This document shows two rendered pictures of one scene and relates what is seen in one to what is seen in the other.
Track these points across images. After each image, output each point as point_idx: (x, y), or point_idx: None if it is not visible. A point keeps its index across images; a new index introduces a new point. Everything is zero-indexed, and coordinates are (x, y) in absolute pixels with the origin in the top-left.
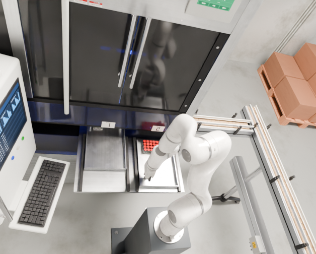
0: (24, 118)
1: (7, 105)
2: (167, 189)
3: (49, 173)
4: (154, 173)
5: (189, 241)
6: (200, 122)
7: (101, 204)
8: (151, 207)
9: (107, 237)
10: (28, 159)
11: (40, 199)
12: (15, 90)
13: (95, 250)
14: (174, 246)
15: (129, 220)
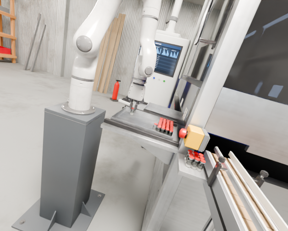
0: (171, 72)
1: (169, 48)
2: None
3: None
4: (130, 85)
5: (50, 109)
6: (222, 156)
7: (130, 195)
8: (103, 110)
9: (99, 189)
10: (158, 103)
11: None
12: (177, 49)
13: (95, 179)
14: (60, 104)
15: (103, 213)
